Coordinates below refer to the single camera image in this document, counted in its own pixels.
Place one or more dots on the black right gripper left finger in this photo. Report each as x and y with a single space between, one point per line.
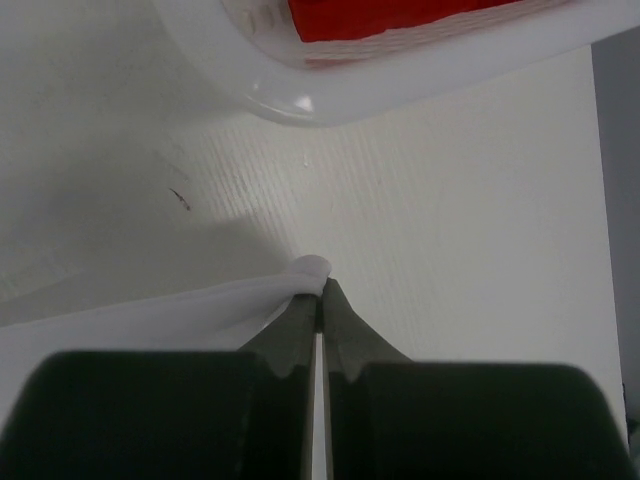
243 414

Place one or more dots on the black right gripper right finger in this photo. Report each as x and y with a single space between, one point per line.
391 417

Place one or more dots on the white plastic basket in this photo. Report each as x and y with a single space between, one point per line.
251 52

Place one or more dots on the white t shirt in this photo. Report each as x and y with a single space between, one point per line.
219 318

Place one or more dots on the red t shirt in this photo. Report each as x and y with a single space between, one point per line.
336 20

